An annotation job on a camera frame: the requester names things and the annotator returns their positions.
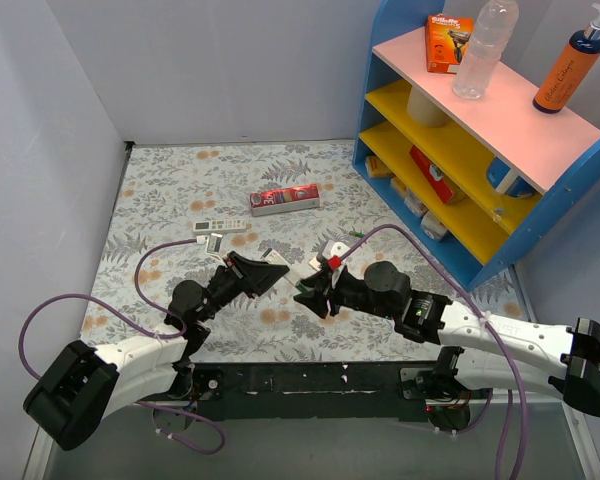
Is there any white remote control back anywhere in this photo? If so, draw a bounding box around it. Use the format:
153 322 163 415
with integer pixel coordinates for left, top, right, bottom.
257 248 306 291

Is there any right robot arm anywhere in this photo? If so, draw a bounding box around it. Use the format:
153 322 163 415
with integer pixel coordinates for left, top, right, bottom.
294 261 600 418

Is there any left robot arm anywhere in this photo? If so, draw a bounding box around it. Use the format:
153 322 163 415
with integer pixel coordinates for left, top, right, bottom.
23 252 289 451

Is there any white air conditioner remote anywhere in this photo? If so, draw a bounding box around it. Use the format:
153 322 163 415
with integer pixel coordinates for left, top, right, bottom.
192 219 247 235

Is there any red toothpaste box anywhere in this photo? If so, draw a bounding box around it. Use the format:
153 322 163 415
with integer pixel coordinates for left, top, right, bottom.
249 184 321 217

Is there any floral table mat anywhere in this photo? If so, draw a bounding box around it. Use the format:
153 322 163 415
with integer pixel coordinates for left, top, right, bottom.
74 142 534 364

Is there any yellow soap pack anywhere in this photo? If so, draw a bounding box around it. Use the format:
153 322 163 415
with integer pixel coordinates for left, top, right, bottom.
365 155 394 179

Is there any red box on shelf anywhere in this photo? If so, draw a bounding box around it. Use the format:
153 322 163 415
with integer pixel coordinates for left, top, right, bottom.
410 146 461 205

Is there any blue yellow pink shelf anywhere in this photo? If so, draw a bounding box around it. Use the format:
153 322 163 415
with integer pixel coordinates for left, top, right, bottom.
353 1 600 290

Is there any blue white container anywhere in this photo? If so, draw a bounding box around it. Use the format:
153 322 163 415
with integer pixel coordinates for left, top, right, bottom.
486 157 536 199

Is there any beige paper roll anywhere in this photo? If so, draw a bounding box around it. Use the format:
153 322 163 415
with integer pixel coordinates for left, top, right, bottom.
406 87 448 128

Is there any clear plastic bottle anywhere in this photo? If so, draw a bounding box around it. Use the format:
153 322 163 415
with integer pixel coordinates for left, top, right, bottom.
452 0 519 100

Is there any orange razor box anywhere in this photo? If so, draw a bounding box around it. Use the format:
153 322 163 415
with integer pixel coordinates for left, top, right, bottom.
425 13 474 74

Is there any orange pump lotion bottle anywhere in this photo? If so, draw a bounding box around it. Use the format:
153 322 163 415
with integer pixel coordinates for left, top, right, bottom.
532 3 600 114

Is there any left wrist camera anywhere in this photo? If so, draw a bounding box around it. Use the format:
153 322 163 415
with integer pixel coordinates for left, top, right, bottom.
205 233 224 262

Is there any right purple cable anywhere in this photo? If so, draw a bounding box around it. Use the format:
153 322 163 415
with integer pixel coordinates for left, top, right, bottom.
337 224 531 480

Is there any purple cable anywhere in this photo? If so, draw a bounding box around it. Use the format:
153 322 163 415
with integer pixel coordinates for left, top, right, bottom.
18 237 228 455
337 224 531 480

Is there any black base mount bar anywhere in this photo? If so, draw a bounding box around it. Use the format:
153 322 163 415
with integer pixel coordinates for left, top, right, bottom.
185 361 488 429

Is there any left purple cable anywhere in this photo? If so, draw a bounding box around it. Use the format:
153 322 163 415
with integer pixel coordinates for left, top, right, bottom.
18 237 228 455

